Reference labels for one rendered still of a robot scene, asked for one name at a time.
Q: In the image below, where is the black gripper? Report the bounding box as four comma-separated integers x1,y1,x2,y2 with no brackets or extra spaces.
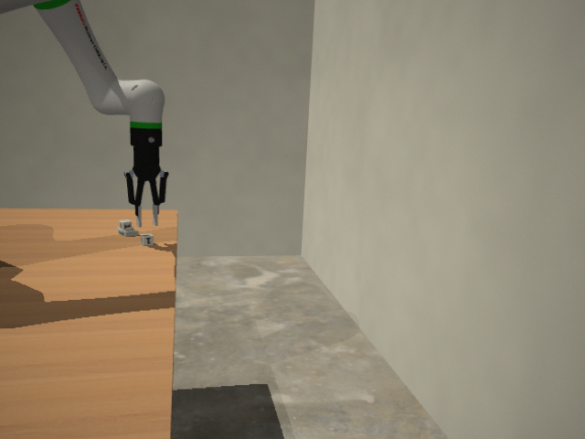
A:
124,146,169,228

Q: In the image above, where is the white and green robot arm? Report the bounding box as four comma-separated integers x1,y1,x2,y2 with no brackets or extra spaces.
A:
0,0,165,148

